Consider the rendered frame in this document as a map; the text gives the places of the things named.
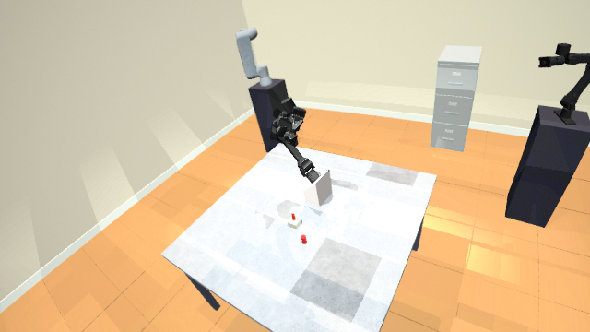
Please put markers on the beige rectangular block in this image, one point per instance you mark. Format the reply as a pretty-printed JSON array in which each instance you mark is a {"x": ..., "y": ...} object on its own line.
[{"x": 295, "y": 224}]

